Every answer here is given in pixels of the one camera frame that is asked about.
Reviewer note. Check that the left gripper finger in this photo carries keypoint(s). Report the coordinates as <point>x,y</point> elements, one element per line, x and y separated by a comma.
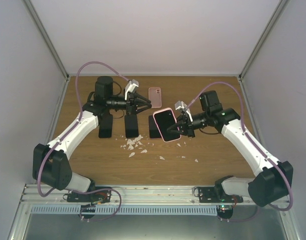
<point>142,98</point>
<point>142,108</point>

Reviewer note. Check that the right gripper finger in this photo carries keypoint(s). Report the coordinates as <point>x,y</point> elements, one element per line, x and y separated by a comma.
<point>175,131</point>
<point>178,126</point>

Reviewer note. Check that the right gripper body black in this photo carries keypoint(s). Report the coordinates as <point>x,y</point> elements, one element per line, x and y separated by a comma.
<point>189,129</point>

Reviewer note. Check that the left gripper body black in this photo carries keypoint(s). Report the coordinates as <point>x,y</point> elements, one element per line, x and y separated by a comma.
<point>130,103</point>

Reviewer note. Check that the black phone face down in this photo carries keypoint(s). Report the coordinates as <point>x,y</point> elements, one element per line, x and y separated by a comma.
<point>131,126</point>

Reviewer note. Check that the black phone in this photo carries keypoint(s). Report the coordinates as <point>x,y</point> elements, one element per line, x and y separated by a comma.
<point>105,127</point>

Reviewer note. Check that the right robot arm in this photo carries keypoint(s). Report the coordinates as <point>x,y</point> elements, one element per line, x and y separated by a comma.
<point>273,178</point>

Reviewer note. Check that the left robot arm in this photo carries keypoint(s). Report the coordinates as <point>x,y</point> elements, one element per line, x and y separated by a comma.
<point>51,161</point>

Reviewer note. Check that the white debris pile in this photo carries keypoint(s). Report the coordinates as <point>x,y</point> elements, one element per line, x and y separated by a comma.
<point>135,144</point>

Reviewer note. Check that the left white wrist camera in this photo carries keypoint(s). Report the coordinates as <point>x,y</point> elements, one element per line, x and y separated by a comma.
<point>131,88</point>

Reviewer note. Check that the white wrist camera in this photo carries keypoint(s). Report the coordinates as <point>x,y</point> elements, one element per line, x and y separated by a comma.
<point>182,107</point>
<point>131,88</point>

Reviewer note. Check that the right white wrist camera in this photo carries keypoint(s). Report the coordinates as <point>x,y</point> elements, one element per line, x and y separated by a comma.
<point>182,107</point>

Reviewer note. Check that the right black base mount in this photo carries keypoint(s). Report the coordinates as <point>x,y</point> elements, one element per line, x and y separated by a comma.
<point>215,194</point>

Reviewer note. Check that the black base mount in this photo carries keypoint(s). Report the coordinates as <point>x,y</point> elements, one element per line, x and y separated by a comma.
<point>215,194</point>
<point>101,196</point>

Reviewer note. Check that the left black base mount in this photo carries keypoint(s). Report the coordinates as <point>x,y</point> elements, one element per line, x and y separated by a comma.
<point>101,196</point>

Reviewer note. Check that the grey slotted cable duct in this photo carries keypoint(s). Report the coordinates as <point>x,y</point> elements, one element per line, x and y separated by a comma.
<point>192,210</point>

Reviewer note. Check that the aluminium front rail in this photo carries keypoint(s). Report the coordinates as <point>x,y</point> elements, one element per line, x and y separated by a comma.
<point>131,195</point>

